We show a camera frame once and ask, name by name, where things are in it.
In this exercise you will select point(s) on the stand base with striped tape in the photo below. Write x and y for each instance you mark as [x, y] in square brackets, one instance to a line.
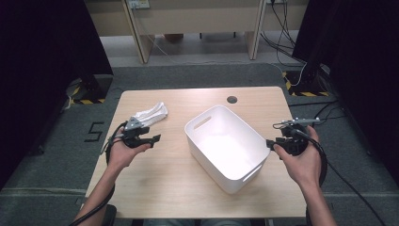
[301, 84]
[94, 91]

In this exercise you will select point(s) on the grey floor tape piece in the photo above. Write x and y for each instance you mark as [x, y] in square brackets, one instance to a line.
[81, 201]

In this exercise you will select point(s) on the white wall socket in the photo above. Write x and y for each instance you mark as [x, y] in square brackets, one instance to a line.
[139, 3]

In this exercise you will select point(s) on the black office chair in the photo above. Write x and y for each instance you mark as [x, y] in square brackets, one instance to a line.
[109, 216]

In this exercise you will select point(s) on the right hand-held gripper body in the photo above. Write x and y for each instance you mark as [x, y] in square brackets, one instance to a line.
[296, 141]

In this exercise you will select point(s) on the white plastic bin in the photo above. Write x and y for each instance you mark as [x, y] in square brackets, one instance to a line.
[226, 147]

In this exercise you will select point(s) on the beige wooden desk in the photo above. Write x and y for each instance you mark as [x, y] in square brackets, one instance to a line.
[194, 19]

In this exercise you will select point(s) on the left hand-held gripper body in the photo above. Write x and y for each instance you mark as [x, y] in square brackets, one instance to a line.
[133, 138]

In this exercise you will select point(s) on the person's left hand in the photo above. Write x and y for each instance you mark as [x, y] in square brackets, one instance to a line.
[122, 157]

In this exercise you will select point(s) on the black curtain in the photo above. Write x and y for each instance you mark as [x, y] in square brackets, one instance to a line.
[37, 62]
[370, 62]

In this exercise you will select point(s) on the person's right hand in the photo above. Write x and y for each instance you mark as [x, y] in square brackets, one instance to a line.
[304, 168]

